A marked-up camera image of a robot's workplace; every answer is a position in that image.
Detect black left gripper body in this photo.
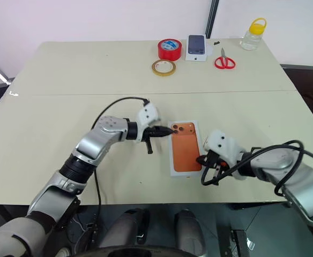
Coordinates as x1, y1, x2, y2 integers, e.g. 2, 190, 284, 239
141, 125, 160, 155

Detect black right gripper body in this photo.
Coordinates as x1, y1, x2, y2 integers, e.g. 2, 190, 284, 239
205, 150, 227, 186

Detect white box lid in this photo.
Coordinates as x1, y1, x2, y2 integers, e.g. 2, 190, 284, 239
167, 119, 206, 179

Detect phone box with dark print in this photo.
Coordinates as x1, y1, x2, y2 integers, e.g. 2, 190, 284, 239
185, 34, 210, 63

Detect yellow clear tape roll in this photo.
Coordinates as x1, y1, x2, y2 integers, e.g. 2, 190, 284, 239
151, 59, 177, 78

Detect dark grey rounded shape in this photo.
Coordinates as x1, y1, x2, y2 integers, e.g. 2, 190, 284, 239
98, 208, 151, 253
173, 208, 207, 257

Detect red tape roll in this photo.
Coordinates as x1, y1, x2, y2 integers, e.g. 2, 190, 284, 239
157, 37, 183, 61

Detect clear jar with yellow lid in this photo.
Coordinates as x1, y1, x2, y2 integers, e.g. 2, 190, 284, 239
240, 17, 268, 51

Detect white shoe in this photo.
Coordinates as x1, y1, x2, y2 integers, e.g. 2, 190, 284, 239
55, 246, 72, 257

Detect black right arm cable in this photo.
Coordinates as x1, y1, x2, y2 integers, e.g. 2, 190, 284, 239
200, 139, 311, 198

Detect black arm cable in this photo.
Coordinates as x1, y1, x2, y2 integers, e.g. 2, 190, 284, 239
86, 96, 151, 257
200, 139, 311, 198

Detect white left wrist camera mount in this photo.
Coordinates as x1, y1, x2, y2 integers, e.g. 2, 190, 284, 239
135, 103, 162, 144

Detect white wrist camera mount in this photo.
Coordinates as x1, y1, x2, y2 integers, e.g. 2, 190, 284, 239
135, 103, 162, 144
203, 130, 257, 180

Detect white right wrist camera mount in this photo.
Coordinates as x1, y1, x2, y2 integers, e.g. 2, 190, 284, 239
203, 130, 257, 180

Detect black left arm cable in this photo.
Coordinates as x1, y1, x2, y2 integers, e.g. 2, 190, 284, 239
86, 96, 151, 257

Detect black metal floor bracket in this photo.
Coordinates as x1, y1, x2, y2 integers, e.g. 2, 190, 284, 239
228, 228, 256, 257

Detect red handled scissors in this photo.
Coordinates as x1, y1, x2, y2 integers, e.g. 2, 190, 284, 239
214, 47, 237, 70

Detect thin white wire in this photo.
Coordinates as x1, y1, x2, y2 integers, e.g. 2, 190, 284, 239
74, 213, 90, 231

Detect black vertical post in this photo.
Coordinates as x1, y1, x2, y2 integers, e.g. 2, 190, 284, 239
204, 0, 220, 40

